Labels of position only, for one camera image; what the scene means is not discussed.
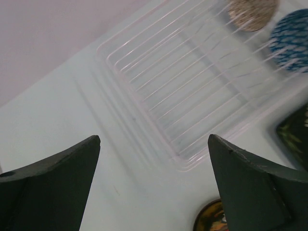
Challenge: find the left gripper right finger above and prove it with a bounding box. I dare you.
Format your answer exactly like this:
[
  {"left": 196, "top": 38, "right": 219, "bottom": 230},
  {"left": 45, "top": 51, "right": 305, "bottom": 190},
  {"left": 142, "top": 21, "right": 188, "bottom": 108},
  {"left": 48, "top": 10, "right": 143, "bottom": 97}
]
[{"left": 208, "top": 134, "right": 308, "bottom": 231}]

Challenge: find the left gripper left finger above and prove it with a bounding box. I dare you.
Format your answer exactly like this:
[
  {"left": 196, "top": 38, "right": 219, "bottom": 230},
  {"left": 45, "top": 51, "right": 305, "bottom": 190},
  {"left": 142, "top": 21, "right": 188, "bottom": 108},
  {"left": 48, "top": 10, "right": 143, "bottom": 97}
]
[{"left": 0, "top": 135, "right": 101, "bottom": 231}]

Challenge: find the black floral square plate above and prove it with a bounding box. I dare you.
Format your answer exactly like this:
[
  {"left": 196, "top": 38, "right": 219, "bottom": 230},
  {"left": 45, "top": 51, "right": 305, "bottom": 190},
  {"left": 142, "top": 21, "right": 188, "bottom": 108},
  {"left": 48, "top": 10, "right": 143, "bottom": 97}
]
[{"left": 275, "top": 104, "right": 308, "bottom": 171}]

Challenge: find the clear wire dish rack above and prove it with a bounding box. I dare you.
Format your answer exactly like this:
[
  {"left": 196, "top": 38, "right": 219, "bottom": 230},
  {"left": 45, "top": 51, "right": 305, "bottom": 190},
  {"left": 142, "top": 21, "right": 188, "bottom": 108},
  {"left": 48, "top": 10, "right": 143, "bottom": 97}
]
[{"left": 97, "top": 0, "right": 308, "bottom": 170}]

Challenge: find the blue patterned bowl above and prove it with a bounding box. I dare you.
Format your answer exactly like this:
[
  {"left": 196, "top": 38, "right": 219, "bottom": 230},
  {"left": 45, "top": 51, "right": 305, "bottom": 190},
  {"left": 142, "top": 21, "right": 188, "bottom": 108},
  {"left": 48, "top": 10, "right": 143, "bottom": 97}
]
[{"left": 269, "top": 9, "right": 308, "bottom": 73}]

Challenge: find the brown patterned bowl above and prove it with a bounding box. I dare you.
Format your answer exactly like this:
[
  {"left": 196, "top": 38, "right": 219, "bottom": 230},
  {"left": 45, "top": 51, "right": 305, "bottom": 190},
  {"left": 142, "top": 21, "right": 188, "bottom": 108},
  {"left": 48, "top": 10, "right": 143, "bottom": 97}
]
[{"left": 228, "top": 0, "right": 279, "bottom": 32}]

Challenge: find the yellow black round saucer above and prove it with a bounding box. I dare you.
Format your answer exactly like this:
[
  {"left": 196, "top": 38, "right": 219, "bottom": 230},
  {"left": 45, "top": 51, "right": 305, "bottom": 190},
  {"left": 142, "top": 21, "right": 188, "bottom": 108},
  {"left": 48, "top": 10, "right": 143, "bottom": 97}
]
[{"left": 192, "top": 198, "right": 229, "bottom": 231}]

